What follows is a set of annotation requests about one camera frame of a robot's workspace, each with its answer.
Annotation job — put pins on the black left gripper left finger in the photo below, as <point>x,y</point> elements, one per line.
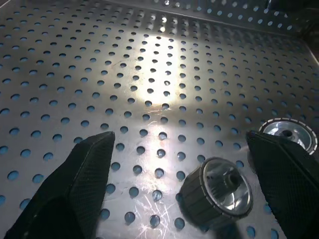
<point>74,189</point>

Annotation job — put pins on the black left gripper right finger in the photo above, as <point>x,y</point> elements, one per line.
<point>291,189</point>

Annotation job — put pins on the metal roller with black rim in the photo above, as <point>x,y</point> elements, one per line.
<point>275,127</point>
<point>224,196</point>

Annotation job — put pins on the perforated steel tray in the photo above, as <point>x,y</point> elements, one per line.
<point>149,74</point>

